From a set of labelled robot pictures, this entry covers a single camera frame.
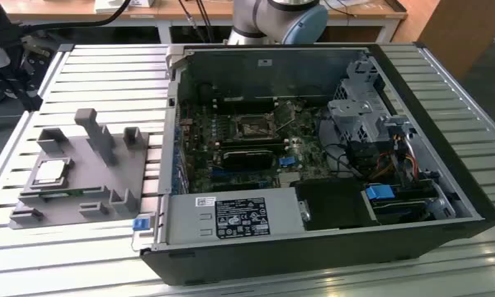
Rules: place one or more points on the silver metal drive cage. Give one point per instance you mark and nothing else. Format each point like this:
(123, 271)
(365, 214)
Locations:
(350, 108)

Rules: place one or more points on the black RAM slot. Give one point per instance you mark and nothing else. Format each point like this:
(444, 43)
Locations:
(252, 142)
(252, 148)

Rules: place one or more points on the black open PC case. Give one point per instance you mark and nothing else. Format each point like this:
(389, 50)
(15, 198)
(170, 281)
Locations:
(273, 260)

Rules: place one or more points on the grey power supply unit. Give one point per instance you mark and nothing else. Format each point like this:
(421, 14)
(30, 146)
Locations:
(190, 216)

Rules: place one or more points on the CPU socket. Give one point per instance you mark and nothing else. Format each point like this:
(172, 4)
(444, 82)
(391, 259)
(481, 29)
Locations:
(254, 131)

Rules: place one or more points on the wooden cabinet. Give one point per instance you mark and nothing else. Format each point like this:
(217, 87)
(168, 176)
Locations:
(459, 31)

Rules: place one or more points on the green motherboard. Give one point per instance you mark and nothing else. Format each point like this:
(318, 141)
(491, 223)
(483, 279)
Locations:
(305, 148)

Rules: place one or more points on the grey plastic parts rack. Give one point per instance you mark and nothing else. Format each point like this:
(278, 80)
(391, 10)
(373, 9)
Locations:
(87, 161)

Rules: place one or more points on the silver finned heat sink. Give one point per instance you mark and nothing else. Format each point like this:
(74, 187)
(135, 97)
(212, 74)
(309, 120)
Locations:
(290, 180)

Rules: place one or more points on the blue case latch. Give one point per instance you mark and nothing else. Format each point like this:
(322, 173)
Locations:
(141, 225)

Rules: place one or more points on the black graphics card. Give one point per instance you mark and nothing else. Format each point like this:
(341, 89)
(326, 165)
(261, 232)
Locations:
(248, 161)

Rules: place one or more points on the hard disk in blue carrier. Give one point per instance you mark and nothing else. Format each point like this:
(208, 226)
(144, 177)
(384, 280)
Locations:
(380, 191)

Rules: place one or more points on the white papers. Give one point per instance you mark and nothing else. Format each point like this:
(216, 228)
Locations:
(342, 3)

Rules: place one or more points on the blue board connector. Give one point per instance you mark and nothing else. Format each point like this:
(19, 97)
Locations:
(286, 161)

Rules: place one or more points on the green RAM stick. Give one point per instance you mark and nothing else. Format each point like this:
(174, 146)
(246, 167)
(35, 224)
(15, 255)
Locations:
(77, 192)

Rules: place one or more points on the silver square CPU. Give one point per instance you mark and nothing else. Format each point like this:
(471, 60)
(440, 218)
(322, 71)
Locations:
(50, 171)

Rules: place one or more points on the black flat bay cover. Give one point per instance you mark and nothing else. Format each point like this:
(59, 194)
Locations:
(334, 204)

